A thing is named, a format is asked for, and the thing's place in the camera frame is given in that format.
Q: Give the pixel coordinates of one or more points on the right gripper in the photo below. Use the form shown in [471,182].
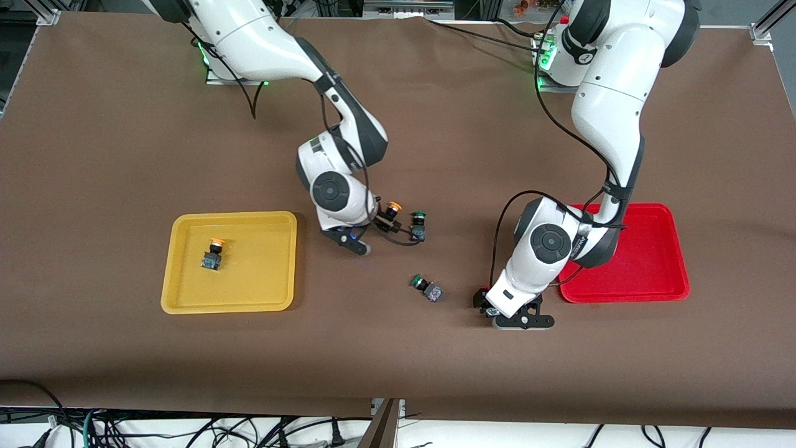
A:
[384,223]

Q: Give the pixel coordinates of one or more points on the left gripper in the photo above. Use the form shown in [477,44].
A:
[481,300]

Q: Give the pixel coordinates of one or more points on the yellow push button switch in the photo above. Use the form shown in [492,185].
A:
[211,260]
[394,206]

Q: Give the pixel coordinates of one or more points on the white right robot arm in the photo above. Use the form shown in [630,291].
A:
[249,31]

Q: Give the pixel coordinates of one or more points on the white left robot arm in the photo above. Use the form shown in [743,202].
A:
[615,93]

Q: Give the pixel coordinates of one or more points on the yellow plastic tray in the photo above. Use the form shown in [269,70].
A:
[261,274]

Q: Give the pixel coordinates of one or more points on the red plastic tray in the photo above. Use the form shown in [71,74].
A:
[653,261]

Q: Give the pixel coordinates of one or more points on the black power plug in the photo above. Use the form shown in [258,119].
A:
[337,435]

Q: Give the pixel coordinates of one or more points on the grey metal background device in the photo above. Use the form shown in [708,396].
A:
[407,7]

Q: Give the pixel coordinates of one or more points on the brown table cover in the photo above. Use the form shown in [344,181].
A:
[124,124]

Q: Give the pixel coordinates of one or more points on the green push button switch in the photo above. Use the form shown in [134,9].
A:
[433,292]
[418,231]

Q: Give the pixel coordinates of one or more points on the aluminium frame strut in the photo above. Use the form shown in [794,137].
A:
[382,429]

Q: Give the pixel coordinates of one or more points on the aluminium frame post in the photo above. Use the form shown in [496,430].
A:
[48,14]
[768,25]

